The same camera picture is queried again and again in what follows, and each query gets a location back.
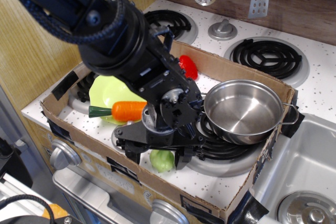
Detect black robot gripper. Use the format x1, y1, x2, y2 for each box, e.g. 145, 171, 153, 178
114, 122, 205, 170

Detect green toy broccoli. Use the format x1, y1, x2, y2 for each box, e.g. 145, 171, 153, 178
150, 150, 175, 173

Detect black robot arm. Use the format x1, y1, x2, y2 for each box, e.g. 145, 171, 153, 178
19, 0, 204, 169

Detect stainless steel pan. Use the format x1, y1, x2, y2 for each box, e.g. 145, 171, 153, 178
204, 79, 299, 145

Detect brown cardboard fence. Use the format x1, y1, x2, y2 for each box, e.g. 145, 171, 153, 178
40, 39, 299, 221

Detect orange toy carrot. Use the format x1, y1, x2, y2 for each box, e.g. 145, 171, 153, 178
89, 101, 147, 122

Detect right silver oven knob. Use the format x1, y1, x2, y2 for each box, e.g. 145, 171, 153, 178
150, 199, 189, 224

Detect silver oven knob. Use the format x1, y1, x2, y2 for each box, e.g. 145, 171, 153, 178
150, 199, 189, 224
49, 140, 81, 170

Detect front right black burner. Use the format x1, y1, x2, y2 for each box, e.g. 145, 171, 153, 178
187, 115, 264, 177

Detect black burner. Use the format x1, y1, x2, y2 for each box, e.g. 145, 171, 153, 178
224, 37, 310, 88
68, 72, 98, 115
187, 115, 264, 177
144, 10, 198, 45

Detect light green plastic plate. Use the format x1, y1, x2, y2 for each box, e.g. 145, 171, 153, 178
89, 76, 146, 125

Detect red toy strawberry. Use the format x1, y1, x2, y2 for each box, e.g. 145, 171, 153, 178
179, 55, 198, 80

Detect left silver oven knob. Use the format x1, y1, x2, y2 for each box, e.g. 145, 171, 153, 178
49, 140, 81, 170

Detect front left black burner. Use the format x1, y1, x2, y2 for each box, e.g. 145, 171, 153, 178
68, 72, 98, 115

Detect orange yellow object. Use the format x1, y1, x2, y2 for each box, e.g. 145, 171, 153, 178
42, 204, 69, 219

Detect back left black burner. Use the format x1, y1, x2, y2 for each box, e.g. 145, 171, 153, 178
144, 10, 198, 45

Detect back silver stove knob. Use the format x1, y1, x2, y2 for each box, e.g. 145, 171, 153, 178
208, 19, 238, 41

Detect silver toy sink basin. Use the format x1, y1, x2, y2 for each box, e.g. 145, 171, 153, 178
253, 114, 335, 223

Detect back right black burner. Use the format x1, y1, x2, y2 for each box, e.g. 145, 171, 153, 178
224, 37, 310, 88

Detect silver pot lid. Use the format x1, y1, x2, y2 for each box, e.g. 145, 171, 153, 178
276, 191, 335, 223

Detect hanging silver slotted spatula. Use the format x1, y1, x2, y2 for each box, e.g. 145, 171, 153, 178
248, 0, 269, 19

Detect silver oven door handle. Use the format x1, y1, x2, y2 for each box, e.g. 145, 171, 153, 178
53, 168, 132, 223

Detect black braided cable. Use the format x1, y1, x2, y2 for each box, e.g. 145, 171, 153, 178
0, 194, 56, 224

